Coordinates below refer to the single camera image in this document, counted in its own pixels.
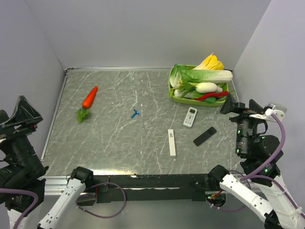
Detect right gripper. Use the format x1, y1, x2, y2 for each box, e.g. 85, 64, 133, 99
218, 91, 266, 153

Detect white toy radish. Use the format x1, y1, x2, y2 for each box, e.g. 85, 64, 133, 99
195, 83, 223, 94

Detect white remote control body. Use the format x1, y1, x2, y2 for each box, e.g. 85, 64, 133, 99
168, 129, 176, 157

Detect green plastic basket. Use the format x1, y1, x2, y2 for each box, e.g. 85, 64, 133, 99
168, 78, 230, 107

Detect green toy bok choy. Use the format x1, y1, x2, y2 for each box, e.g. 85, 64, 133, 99
168, 83, 195, 98

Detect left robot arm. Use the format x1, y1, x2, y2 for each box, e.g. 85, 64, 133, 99
0, 95, 94, 229

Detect green toy pepper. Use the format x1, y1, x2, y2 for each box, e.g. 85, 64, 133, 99
204, 97, 216, 104

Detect orange toy carrot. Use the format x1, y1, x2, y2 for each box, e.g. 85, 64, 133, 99
76, 86, 98, 123

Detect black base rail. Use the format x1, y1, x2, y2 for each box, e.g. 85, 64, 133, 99
92, 174, 220, 201

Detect small white remote control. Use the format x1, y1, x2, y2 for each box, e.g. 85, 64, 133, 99
183, 107, 197, 128

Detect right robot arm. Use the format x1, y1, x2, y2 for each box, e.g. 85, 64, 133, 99
207, 94, 305, 229

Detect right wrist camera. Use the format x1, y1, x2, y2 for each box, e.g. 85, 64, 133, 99
249, 103, 287, 122

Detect yellow toy cabbage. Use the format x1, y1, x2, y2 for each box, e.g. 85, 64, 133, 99
194, 53, 224, 70

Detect toy napa cabbage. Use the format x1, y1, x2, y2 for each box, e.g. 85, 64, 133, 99
169, 64, 233, 89

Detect red toy chili pepper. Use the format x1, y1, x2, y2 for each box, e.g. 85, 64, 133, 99
194, 91, 229, 101

